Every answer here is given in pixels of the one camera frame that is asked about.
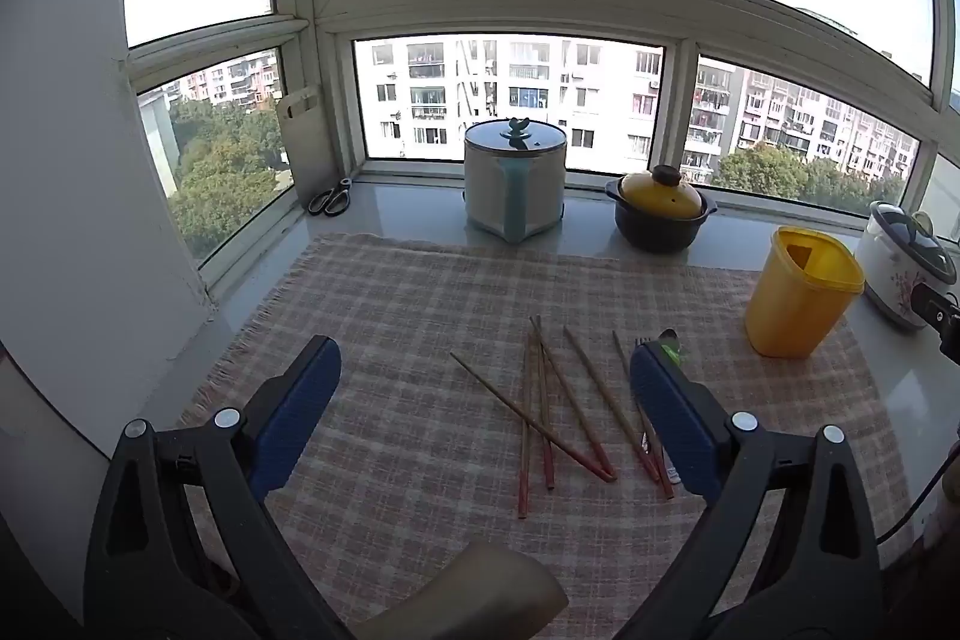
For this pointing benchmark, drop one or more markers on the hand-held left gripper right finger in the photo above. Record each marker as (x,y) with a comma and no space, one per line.
(671,407)

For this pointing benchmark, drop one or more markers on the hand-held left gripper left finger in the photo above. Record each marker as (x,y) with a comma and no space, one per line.
(296,407)

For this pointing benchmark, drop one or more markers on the metal spoon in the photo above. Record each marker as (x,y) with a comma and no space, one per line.
(667,337)

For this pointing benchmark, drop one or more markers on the metal fork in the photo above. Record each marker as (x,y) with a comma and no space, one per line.
(640,341)

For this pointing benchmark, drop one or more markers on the yellow plastic utensil container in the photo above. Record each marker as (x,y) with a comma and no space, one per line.
(787,310)

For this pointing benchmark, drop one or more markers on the white floral rice cooker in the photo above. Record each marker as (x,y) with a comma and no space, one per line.
(885,272)

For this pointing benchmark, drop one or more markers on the pink checked woven cloth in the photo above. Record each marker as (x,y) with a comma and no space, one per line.
(412,385)

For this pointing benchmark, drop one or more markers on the black casserole with yellow lid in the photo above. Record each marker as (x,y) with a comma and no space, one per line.
(652,227)

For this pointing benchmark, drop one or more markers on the beige blurred object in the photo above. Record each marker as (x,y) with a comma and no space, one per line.
(480,587)

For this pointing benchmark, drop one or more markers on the pale cutting board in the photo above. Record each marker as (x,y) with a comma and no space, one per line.
(300,145)

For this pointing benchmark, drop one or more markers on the white pot with glass lid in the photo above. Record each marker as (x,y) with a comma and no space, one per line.
(487,190)

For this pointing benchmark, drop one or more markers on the apartment buildings outside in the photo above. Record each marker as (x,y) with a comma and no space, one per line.
(525,78)

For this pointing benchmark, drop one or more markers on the white window frame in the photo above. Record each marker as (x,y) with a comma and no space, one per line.
(322,10)

